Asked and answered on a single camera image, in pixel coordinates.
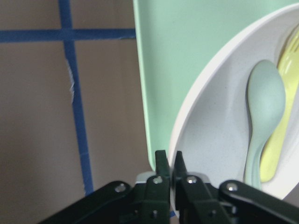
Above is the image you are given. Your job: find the yellow plastic fork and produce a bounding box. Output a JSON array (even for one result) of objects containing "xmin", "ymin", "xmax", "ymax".
[{"xmin": 260, "ymin": 27, "xmax": 299, "ymax": 183}]

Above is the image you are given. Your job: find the white round plate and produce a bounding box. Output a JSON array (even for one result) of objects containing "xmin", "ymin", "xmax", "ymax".
[{"xmin": 168, "ymin": 3, "xmax": 299, "ymax": 220}]

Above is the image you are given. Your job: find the pale green plastic spoon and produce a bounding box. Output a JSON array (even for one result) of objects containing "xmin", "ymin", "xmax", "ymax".
[{"xmin": 244, "ymin": 60, "xmax": 285, "ymax": 190}]

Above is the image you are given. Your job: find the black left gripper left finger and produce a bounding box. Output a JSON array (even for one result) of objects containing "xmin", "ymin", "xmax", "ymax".
[{"xmin": 155, "ymin": 150, "xmax": 170, "ymax": 184}]

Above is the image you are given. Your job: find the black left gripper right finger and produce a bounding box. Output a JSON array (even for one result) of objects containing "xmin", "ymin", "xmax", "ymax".
[{"xmin": 172, "ymin": 151, "xmax": 187, "ymax": 187}]

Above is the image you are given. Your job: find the mint green tray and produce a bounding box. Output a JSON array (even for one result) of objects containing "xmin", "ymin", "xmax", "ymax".
[{"xmin": 133, "ymin": 0, "xmax": 293, "ymax": 168}]

